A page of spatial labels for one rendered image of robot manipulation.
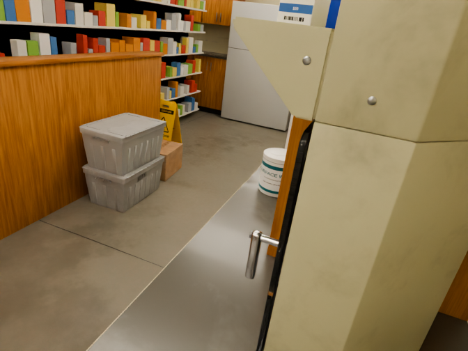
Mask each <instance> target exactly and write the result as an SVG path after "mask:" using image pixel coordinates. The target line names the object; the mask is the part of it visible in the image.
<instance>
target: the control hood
mask: <svg viewBox="0 0 468 351"><path fill-rule="evenodd" d="M233 24H234V29H235V30H236V32H237V34H238V35H239V37H240V38H241V39H242V41H243V43H244V44H245V45H246V47H247V49H248V50H249V51H250V53H251V55H252V56H253V57H254V59H255V60H256V62H257V64H258V65H259V66H260V68H261V70H262V71H263V72H264V73H265V75H266V77H267V78H268V79H269V81H270V83H271V84H272V85H273V87H274V89H275V90H276V92H277V93H278V94H279V96H280V98H281V99H282V100H283V102H284V104H285V105H286V106H287V108H288V110H289V111H290V113H291V114H292V115H293V116H295V117H296V118H301V119H304V120H310V121H312V120H313V119H315V115H316V111H317V108H318V103H319V99H320V93H321V90H322V84H323V80H324V76H325V70H326V67H327V62H328V58H329V52H330V49H331V45H332V39H333V36H334V29H331V28H325V27H319V26H308V25H302V24H291V23H285V22H275V21H269V20H263V19H252V18H246V17H235V19H233Z"/></svg>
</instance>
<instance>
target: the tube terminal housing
mask: <svg viewBox="0 0 468 351"><path fill-rule="evenodd" d="M467 251H468V0H341V4H340V8H339V11H338V17H337V20H336V26H335V29H334V36H333V39H332V43H331V49H330V52H329V58H328V62H327V67H326V70H325V76H324V80H323V84H322V90H321V93H320V99H319V103H318V108H317V111H316V115H315V122H314V124H313V130H312V133H311V139H310V143H309V149H308V152H307V156H306V161H305V165H304V171H303V174H302V180H301V184H300V187H299V193H298V197H297V202H296V206H295V212H294V215H293V219H292V225H291V228H290V234H289V238H288V243H287V247H286V253H285V256H284V260H283V266H282V269H281V275H280V279H279V284H278V288H277V292H276V297H275V301H274V307H273V310H272V316H271V320H270V325H269V329H268V333H267V338H266V342H265V348H264V351H419V350H420V348H421V346H422V344H423V342H424V339H425V337H426V335H427V333H428V331H429V329H430V327H431V325H432V323H433V321H434V319H435V317H436V315H437V312H438V310H439V308H440V306H441V305H442V302H443V301H444V298H445V296H446V294H447V292H448V291H449V288H450V286H451V284H452V282H453V280H454V278H455V276H456V274H457V272H458V270H459V268H460V266H461V263H462V261H463V259H464V257H465V255H466V253H467Z"/></svg>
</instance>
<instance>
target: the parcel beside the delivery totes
mask: <svg viewBox="0 0 468 351"><path fill-rule="evenodd" d="M182 147H183V143H178V142H174V141H167V140H163V139H162V147H161V151H160V155H161V156H165V158H164V162H163V164H162V172H161V176H160V180H162V181H167V180H168V179H169V178H170V177H171V176H172V175H173V174H174V173H176V172H177V171H178V170H179V169H180V168H181V167H182Z"/></svg>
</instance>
